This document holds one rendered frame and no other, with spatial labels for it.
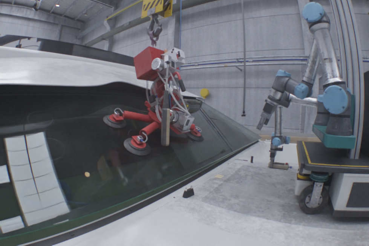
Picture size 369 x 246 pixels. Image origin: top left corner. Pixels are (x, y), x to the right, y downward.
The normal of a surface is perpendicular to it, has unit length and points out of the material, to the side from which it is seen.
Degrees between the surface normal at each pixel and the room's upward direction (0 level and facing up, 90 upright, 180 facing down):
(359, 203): 90
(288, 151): 90
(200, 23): 90
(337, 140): 90
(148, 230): 16
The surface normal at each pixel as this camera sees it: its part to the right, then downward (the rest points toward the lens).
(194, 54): -0.58, 0.00
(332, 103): -0.82, 0.11
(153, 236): -0.13, -0.96
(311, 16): -0.83, -0.14
